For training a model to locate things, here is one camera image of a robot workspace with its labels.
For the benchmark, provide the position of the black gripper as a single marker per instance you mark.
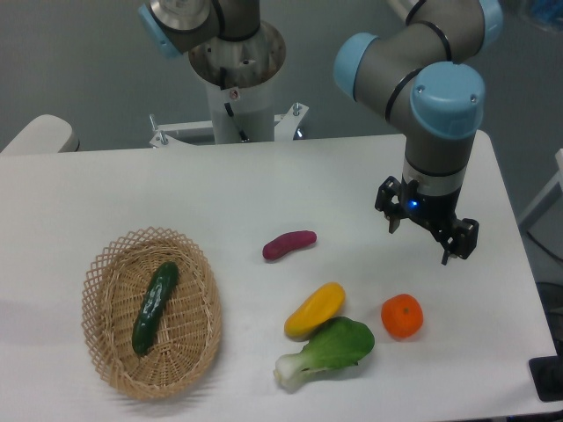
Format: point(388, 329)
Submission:
point(436, 214)

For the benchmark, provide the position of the dark green cucumber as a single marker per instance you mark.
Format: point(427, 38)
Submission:
point(159, 291)

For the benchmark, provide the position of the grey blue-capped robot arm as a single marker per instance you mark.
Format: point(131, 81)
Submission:
point(417, 80)

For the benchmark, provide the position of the woven wicker basket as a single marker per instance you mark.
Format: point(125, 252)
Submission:
point(189, 332)

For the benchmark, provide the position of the orange tangerine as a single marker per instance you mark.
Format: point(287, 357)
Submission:
point(402, 316)

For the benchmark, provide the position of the yellow orange mango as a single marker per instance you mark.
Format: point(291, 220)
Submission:
point(318, 308)

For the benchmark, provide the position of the purple sweet potato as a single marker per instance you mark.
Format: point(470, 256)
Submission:
point(287, 243)

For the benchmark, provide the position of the green bok choy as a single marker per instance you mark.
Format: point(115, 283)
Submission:
point(338, 343)

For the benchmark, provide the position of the black device at table edge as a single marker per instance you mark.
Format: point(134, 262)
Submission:
point(546, 373)

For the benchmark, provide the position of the white chair armrest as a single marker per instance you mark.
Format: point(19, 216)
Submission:
point(46, 134)

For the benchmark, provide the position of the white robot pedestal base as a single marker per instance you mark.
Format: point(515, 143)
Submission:
point(239, 78)

